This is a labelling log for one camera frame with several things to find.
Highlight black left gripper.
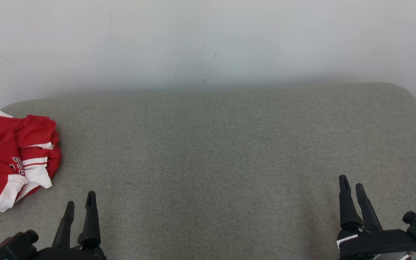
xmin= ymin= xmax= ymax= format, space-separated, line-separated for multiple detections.
xmin=31 ymin=191 xmax=107 ymax=260

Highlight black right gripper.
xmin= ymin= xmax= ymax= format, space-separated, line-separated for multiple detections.
xmin=337 ymin=175 xmax=416 ymax=260

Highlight red white striped shorts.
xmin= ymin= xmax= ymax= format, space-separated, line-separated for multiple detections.
xmin=14 ymin=115 xmax=62 ymax=197

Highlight grey fabric sofa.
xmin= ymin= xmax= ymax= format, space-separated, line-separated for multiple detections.
xmin=0 ymin=82 xmax=416 ymax=260

